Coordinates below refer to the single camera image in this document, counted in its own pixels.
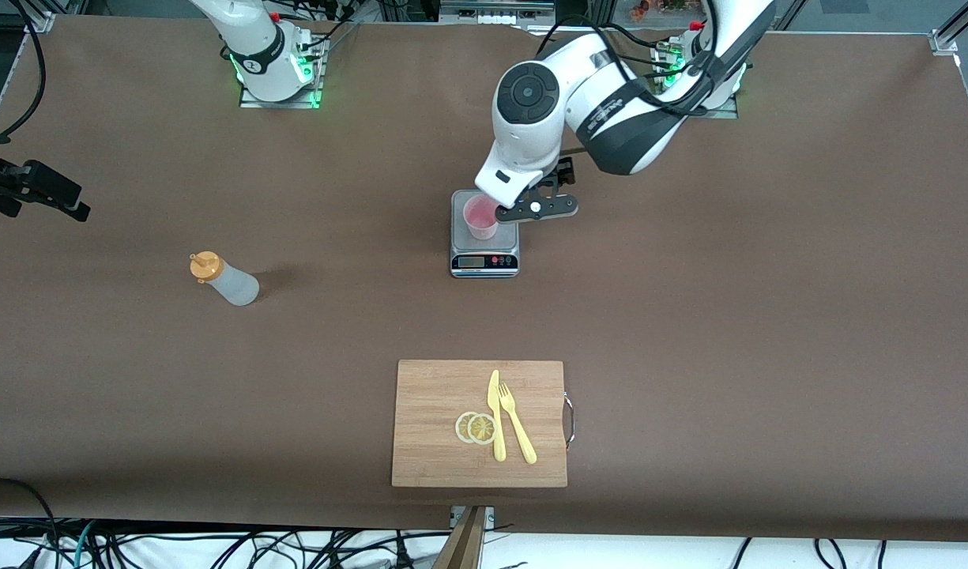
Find pink plastic cup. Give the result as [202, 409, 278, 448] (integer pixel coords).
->
[462, 195, 501, 241]

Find clear sauce bottle orange cap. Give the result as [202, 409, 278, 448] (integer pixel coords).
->
[189, 251, 261, 307]

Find silver digital kitchen scale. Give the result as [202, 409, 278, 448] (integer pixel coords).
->
[450, 189, 521, 279]

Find brown table cover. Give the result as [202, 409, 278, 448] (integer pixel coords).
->
[0, 14, 968, 542]

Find yellow plastic fork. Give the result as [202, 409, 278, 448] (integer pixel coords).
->
[499, 382, 538, 465]

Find wooden cutting board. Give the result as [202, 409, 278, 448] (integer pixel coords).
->
[391, 360, 569, 488]

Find yellow plastic knife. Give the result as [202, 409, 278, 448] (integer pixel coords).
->
[488, 369, 507, 463]

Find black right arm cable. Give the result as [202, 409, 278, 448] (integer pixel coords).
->
[0, 0, 48, 141]

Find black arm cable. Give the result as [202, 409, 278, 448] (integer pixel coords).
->
[0, 0, 48, 141]
[534, 0, 723, 119]

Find aluminium frame corner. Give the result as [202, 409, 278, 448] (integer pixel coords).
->
[24, 0, 58, 34]
[930, 0, 968, 56]

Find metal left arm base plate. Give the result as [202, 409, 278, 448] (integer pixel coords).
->
[654, 40, 740, 120]

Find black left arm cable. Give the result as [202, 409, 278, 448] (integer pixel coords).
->
[534, 0, 723, 119]

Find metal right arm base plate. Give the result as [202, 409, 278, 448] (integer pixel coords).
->
[239, 30, 326, 110]

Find black floor cable loop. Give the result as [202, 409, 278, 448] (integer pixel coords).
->
[0, 477, 62, 569]

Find teal floor cable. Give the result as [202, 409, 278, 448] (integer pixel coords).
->
[71, 520, 99, 569]

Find wooden post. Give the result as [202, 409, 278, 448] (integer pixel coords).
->
[435, 506, 488, 569]

